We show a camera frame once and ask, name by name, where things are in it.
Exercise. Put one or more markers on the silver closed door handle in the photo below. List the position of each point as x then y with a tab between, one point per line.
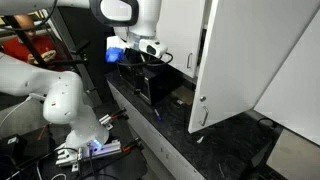
189	58

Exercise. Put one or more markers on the aluminium robot base mount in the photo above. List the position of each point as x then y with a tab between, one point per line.
90	151

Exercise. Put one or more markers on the blue pen on counter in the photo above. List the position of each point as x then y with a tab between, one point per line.
157	115

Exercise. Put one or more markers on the right white cabinet panel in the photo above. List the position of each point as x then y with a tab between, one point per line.
293	97

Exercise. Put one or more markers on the blue tape piece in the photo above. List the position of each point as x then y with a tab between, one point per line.
114	54

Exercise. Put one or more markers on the closed white cabinet door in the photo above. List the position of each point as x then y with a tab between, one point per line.
179	28

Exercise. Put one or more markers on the black box appliance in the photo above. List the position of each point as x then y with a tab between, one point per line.
151	83

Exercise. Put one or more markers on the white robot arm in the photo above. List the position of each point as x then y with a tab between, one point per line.
63	91

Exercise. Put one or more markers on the white cabinet door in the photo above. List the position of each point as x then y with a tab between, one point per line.
179	28
247	41

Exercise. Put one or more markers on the round silver door lock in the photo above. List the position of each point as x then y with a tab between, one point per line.
202	98

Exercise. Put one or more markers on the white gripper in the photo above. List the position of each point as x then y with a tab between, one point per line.
150	45

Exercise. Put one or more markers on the beige board on counter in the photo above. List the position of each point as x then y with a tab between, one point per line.
295	158

